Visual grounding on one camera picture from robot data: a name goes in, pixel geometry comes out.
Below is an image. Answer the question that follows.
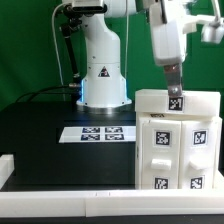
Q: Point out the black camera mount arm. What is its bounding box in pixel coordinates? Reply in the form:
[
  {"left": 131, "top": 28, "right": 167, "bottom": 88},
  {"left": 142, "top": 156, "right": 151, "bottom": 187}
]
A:
[{"left": 60, "top": 4, "right": 81, "bottom": 83}]

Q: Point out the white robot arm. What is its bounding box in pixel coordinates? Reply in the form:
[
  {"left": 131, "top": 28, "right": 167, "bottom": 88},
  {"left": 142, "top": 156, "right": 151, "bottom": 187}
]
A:
[{"left": 62, "top": 0, "right": 191, "bottom": 113}]

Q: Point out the white cabinet door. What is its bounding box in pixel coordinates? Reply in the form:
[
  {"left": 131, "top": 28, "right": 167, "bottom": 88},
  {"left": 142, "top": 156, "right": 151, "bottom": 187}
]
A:
[
  {"left": 179, "top": 118, "right": 220, "bottom": 189},
  {"left": 141, "top": 120, "right": 181, "bottom": 189}
]

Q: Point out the white cable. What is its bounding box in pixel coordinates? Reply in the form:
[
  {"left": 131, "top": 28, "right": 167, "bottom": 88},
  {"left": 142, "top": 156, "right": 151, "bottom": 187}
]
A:
[{"left": 51, "top": 2, "right": 73, "bottom": 101}]

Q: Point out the black cable on table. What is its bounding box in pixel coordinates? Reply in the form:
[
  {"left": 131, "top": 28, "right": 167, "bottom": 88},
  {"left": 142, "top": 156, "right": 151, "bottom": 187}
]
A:
[{"left": 15, "top": 84, "right": 83, "bottom": 103}]

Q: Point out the white cabinet box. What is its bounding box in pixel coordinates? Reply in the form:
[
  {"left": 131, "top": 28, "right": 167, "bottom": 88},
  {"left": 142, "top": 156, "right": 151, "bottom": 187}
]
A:
[{"left": 135, "top": 113, "right": 222, "bottom": 189}]

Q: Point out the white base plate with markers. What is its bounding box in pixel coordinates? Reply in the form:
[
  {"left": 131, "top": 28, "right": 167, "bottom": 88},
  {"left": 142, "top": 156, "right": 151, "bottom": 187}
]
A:
[{"left": 59, "top": 126, "right": 136, "bottom": 143}]

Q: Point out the white U-shaped boundary frame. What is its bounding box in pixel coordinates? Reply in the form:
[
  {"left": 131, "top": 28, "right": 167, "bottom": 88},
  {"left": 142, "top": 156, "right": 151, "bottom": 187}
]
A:
[{"left": 0, "top": 155, "right": 224, "bottom": 218}]

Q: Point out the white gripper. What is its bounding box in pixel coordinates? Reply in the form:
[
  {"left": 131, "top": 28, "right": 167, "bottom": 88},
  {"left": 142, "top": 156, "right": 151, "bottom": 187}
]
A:
[{"left": 149, "top": 1, "right": 186, "bottom": 97}]

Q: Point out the white cabinet top block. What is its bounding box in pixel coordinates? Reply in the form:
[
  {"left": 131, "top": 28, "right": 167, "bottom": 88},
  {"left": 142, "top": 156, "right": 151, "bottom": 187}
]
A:
[{"left": 135, "top": 89, "right": 221, "bottom": 117}]

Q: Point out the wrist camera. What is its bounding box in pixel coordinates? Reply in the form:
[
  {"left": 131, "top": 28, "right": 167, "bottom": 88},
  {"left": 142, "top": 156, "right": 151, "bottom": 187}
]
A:
[{"left": 197, "top": 15, "right": 224, "bottom": 44}]

